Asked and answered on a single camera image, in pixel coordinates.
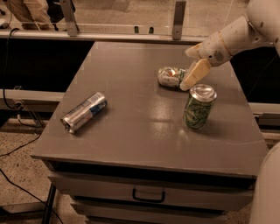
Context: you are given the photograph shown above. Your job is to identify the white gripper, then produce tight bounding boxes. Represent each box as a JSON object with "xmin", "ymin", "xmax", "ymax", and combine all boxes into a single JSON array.
[{"xmin": 179, "ymin": 31, "xmax": 232, "ymax": 91}]

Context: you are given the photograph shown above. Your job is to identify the white green 7up can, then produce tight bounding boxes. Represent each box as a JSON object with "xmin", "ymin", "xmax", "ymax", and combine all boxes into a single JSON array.
[{"xmin": 157, "ymin": 66, "xmax": 189, "ymax": 91}]

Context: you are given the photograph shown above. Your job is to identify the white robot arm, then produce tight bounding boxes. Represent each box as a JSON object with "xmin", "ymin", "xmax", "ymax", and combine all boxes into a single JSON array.
[{"xmin": 180, "ymin": 0, "xmax": 280, "ymax": 224}]

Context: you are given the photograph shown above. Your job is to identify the green patterned soda can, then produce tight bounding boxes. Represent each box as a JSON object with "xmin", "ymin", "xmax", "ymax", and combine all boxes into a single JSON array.
[{"xmin": 183, "ymin": 84, "xmax": 217, "ymax": 130}]

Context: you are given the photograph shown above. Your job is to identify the silver blue energy drink can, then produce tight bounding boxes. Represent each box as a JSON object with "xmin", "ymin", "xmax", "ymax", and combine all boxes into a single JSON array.
[{"xmin": 60, "ymin": 92, "xmax": 108, "ymax": 134}]

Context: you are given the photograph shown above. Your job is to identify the grey drawer cabinet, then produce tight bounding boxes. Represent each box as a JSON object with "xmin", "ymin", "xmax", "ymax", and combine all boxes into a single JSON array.
[{"xmin": 32, "ymin": 42, "xmax": 267, "ymax": 224}]

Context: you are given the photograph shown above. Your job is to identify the black office chair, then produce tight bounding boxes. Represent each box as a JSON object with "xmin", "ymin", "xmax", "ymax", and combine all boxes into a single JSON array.
[{"xmin": 46, "ymin": 0, "xmax": 78, "ymax": 32}]

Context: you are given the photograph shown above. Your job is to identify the person in beige trousers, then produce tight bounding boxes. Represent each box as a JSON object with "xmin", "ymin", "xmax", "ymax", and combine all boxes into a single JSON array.
[{"xmin": 3, "ymin": 0, "xmax": 52, "ymax": 31}]

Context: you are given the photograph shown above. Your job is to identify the aluminium frame rail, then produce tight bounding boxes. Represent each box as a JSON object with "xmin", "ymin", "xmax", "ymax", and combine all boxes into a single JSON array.
[{"xmin": 1, "ymin": 0, "xmax": 205, "ymax": 45}]

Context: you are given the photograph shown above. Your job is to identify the black drawer handle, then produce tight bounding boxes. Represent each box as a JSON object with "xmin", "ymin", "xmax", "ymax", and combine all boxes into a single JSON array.
[{"xmin": 132, "ymin": 188, "xmax": 165, "ymax": 203}]

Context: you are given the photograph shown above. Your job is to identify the black floor cable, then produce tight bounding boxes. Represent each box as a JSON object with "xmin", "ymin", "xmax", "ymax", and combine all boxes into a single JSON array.
[{"xmin": 0, "ymin": 27, "xmax": 65, "ymax": 224}]

